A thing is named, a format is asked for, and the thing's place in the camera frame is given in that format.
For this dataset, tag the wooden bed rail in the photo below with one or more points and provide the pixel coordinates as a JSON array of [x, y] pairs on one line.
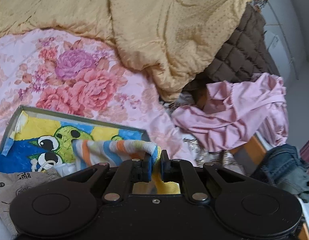
[[250, 155]]

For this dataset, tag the pink garment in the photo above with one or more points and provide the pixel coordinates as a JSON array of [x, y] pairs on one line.
[[234, 112]]

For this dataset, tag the cartoon picture box tray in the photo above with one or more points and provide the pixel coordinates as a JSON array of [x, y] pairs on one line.
[[37, 139]]

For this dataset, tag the pink floral bed sheet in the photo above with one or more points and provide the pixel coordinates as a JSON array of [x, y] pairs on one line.
[[60, 72]]

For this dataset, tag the white air conditioner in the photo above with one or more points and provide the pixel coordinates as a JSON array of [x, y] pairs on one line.
[[277, 45]]

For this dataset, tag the blue denim jeans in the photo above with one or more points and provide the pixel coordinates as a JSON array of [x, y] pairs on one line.
[[284, 168]]

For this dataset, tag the grey drawstring pouch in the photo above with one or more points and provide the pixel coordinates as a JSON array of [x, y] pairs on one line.
[[13, 184]]

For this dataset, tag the yellow quilted blanket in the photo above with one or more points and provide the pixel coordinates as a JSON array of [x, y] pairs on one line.
[[173, 40]]

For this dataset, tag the brown quilted jacket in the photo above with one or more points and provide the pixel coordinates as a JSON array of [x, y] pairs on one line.
[[242, 55]]

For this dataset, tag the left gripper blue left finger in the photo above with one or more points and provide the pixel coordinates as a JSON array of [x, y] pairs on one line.
[[125, 176]]

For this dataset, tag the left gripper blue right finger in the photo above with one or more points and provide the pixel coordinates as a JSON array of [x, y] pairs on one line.
[[185, 175]]

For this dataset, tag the striped pastel sock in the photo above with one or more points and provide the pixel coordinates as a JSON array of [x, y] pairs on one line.
[[115, 152]]

